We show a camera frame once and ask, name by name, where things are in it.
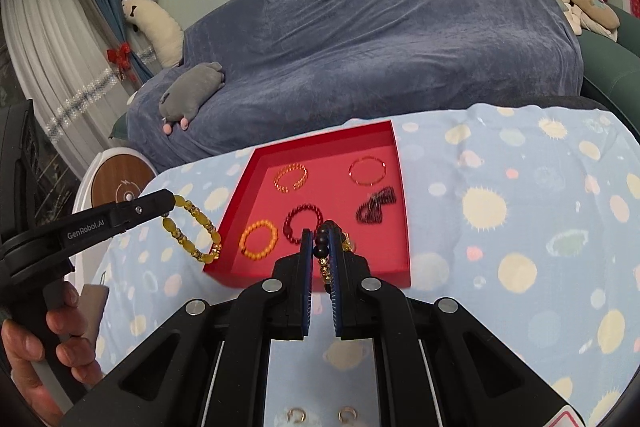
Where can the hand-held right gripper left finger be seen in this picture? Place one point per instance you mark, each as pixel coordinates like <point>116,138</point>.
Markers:
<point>306,282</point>

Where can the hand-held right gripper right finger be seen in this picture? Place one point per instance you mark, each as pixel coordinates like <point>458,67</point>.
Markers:
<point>336,287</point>

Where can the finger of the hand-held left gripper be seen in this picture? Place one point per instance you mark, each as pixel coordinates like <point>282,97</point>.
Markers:
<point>150,204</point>

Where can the wide gold mesh bangle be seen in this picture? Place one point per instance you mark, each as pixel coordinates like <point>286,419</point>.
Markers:
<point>301,172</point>

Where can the thin gold bangle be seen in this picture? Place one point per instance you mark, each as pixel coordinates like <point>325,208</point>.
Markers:
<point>351,174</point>

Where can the red cardboard box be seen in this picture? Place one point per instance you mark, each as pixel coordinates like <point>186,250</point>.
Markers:
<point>330,157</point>

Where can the person's left hand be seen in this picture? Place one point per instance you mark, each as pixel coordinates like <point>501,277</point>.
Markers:
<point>25,357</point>

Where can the round white wooden side table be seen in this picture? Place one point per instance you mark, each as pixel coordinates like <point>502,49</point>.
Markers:
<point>115,182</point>

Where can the grey plush toy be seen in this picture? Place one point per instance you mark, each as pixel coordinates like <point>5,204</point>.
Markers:
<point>192,89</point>

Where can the silver tinsel garland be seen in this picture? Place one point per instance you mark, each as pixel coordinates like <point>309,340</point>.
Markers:
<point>75,104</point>

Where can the red bow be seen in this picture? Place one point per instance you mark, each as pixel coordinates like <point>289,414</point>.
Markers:
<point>120,57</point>

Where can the white plush cow toy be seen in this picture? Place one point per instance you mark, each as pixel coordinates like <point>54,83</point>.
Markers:
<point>160,32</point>

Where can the white sheer curtain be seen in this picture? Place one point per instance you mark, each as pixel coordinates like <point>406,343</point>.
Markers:
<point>50,32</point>

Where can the blue-covered sofa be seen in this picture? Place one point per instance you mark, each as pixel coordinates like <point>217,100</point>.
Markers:
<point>375,32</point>

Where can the green sofa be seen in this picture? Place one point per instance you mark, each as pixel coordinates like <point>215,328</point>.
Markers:
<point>615,72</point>

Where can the beige plush toys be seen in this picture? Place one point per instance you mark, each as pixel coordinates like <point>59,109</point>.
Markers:
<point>587,26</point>

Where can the beige round plush cushion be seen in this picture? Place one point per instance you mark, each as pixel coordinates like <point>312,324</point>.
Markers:
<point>595,7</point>

